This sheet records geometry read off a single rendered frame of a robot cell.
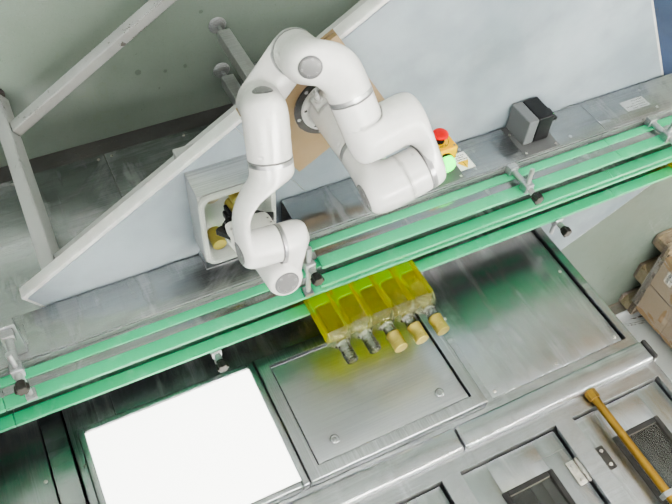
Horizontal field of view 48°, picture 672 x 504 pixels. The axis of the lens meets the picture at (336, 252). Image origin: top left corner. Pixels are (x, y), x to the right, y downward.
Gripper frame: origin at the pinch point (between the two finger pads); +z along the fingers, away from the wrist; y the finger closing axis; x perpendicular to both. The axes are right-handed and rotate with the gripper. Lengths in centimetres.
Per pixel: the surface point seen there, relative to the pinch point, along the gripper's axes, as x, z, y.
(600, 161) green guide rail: -10, -12, 95
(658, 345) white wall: -305, 121, 330
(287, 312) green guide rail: -28.1, -6.6, 6.7
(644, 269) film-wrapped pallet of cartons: -247, 144, 324
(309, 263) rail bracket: -9.6, -13.6, 10.8
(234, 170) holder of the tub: 11.2, -1.1, 0.5
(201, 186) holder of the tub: 10.6, -2.6, -7.5
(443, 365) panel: -43, -28, 38
